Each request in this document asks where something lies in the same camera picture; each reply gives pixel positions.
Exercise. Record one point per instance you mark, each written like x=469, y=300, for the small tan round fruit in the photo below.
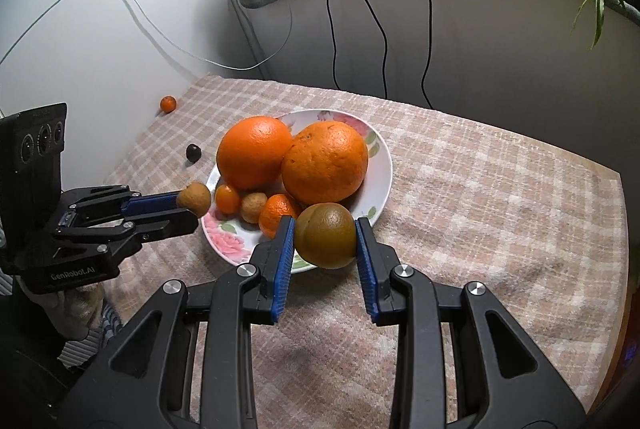
x=254, y=208
x=196, y=199

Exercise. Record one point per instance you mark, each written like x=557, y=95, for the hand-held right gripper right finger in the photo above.
x=367, y=279

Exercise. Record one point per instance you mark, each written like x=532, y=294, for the small oval kumquat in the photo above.
x=228, y=200

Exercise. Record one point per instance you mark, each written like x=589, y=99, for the pink plaid cloth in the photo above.
x=475, y=209

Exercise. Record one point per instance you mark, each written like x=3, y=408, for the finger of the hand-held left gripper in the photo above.
x=150, y=204
x=170, y=224

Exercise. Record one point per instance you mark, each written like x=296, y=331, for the white floral plate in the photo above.
x=372, y=159

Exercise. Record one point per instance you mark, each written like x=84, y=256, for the greenish brown round fruit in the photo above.
x=325, y=236

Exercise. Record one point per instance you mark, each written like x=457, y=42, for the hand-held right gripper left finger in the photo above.
x=285, y=269

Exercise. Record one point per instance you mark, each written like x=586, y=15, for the small mandarin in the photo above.
x=168, y=104

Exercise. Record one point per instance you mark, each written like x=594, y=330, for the large smooth orange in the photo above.
x=252, y=151

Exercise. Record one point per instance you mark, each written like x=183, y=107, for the small dark brown fruit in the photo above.
x=193, y=153

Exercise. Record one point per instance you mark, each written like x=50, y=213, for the large bumpy orange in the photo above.
x=325, y=164

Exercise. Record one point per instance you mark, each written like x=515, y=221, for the person's left hand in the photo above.
x=75, y=311

